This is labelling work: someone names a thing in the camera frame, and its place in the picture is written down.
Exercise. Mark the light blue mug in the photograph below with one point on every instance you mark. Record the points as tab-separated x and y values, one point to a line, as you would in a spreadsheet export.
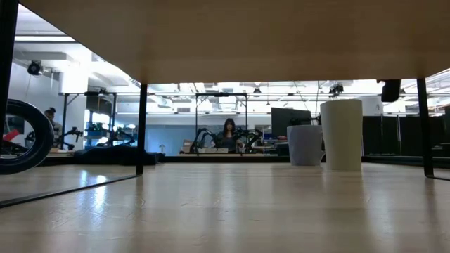
304	145

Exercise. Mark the black background robot arm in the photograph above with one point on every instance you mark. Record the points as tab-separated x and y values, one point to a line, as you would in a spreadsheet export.
121	136
251	137
202	137
72	133

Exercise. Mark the thin black shelf leg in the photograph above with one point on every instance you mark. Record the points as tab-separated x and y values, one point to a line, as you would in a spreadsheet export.
141	126
424	133

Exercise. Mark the black shelf base bar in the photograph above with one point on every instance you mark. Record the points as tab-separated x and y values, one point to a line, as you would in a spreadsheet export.
441	178
70	190

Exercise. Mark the wooden shelf top board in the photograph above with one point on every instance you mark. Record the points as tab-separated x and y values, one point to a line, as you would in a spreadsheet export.
246	35

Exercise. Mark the thick black shelf leg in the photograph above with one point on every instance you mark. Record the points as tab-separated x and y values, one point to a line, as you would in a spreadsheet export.
7	52

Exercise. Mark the black room partition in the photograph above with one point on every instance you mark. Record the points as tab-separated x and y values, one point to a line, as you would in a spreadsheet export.
386	135

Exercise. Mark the tall cream cup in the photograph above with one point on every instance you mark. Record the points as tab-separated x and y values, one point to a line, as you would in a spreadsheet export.
341	137

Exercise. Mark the black computer monitor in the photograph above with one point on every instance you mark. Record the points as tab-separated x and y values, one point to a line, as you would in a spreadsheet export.
288	119

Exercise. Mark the person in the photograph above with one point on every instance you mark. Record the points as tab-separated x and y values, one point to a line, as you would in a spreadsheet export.
228	138
54	126

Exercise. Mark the dark cloth heap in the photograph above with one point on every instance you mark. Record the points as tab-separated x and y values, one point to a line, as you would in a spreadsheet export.
112	155

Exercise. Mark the red object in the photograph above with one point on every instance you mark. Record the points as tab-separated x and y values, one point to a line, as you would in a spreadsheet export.
11	135

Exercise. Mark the black overhead camera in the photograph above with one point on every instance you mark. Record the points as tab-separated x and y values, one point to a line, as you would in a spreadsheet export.
336	89

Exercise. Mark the black ceiling camera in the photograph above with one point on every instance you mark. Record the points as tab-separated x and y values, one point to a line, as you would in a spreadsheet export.
34	68

